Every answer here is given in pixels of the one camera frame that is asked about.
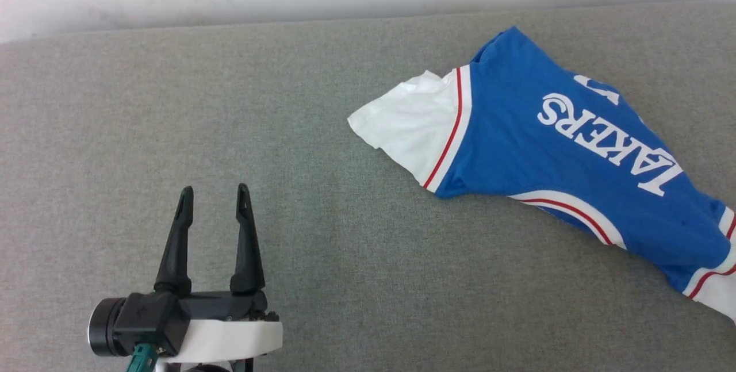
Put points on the grey fabric sofa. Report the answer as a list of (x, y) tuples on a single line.
[(86, 130)]

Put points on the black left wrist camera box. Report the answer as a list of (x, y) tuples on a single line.
[(149, 320)]

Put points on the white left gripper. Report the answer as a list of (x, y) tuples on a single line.
[(230, 337)]

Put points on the blue white Lakers jersey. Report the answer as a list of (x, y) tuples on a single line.
[(546, 142)]

